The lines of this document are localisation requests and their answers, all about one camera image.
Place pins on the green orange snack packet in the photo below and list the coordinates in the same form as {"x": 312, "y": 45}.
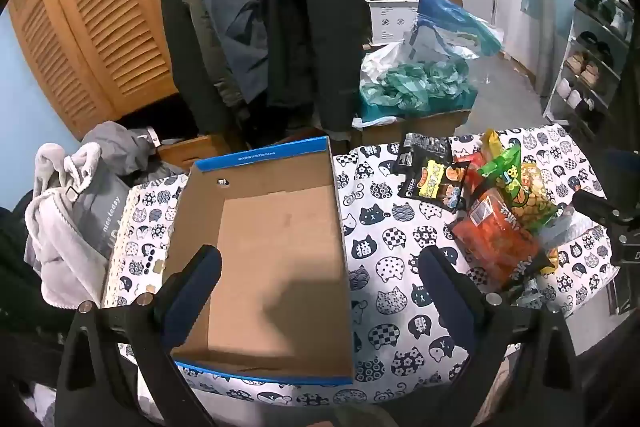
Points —
{"x": 500, "y": 167}

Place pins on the black coat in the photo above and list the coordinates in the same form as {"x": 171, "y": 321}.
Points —
{"x": 320, "y": 32}

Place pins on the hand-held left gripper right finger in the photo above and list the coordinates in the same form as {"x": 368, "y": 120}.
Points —
{"x": 445, "y": 292}

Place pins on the white phone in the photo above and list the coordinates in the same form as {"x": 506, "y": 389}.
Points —
{"x": 145, "y": 259}

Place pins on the teal plastic bags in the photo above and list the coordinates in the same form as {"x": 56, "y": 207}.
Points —
{"x": 420, "y": 82}

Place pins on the black yellow snack packet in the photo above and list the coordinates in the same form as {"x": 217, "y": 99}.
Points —
{"x": 435, "y": 184}

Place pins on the grey printed hoodie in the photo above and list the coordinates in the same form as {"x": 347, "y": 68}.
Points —
{"x": 100, "y": 202}

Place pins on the white fleece garment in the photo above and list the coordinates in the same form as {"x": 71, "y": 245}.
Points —
{"x": 55, "y": 227}

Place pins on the cardboard box with blue rim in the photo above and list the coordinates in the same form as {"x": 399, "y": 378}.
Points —
{"x": 280, "y": 257}

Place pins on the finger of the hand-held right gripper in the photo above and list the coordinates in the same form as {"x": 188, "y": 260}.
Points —
{"x": 595, "y": 206}
{"x": 617, "y": 167}

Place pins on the grey blue jacket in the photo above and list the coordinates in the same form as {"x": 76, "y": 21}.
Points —
{"x": 235, "y": 7}

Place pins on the white plastic bag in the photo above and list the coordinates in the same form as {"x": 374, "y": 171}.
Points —
{"x": 380, "y": 59}

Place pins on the long yellow snack packet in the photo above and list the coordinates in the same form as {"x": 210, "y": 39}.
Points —
{"x": 491, "y": 139}

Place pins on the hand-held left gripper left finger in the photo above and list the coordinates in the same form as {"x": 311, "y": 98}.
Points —
{"x": 192, "y": 297}

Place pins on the dark cloth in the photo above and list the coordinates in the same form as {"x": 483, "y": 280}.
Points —
{"x": 20, "y": 267}

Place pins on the group of shoes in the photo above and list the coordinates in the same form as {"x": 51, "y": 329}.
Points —
{"x": 585, "y": 69}

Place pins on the white shoe rack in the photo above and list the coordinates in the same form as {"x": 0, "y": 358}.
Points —
{"x": 550, "y": 107}

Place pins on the wooden louvered cabinet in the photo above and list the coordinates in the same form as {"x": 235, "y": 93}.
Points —
{"x": 100, "y": 7}

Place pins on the cat print blanket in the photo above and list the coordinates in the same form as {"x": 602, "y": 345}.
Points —
{"x": 390, "y": 232}

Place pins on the clear plastic bag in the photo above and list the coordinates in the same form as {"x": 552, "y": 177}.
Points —
{"x": 565, "y": 227}

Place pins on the red snack packet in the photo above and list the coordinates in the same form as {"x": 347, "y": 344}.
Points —
{"x": 472, "y": 169}

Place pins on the brown cardboard box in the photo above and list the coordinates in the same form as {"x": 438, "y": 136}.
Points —
{"x": 430, "y": 126}

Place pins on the blue plastic bag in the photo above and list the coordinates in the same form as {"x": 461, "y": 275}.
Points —
{"x": 450, "y": 14}

